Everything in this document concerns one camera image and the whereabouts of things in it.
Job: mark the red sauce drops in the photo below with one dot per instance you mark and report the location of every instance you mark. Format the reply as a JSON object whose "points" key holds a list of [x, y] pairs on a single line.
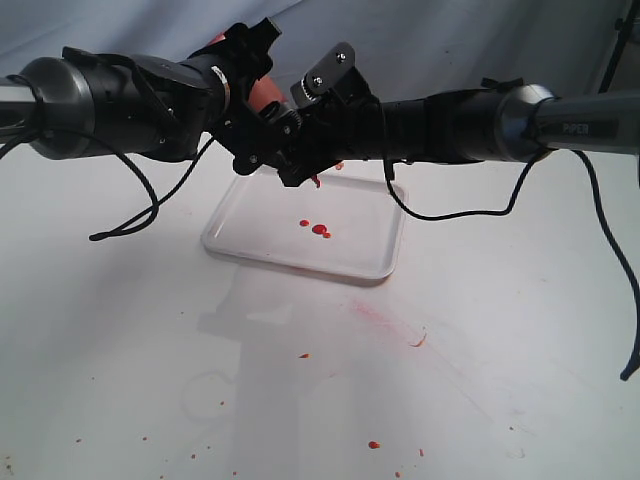
{"points": [[317, 229]]}

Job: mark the white rectangular plastic tray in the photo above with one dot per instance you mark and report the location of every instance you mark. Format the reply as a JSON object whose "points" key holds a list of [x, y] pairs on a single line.
{"points": [[257, 222]]}

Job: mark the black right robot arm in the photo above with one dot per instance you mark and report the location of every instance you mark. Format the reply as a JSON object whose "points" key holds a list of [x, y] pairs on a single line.
{"points": [[510, 121]]}

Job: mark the black tripod stand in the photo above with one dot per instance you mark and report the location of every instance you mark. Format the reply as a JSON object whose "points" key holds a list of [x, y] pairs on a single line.
{"points": [[623, 27]]}

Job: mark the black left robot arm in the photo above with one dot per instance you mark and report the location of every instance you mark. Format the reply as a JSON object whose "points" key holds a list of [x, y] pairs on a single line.
{"points": [[86, 104]]}

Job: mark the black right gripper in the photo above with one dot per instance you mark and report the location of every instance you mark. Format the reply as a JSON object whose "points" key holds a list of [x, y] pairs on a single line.
{"points": [[347, 123]]}

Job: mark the red sauce squeeze bottle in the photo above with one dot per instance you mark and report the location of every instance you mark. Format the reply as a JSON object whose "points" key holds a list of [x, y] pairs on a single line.
{"points": [[242, 64]]}

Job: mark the grey fabric backdrop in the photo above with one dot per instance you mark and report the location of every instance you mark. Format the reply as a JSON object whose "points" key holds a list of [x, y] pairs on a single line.
{"points": [[405, 49]]}

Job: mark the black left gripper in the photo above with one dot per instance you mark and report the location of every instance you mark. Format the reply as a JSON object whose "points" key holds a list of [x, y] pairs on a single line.
{"points": [[259, 123]]}

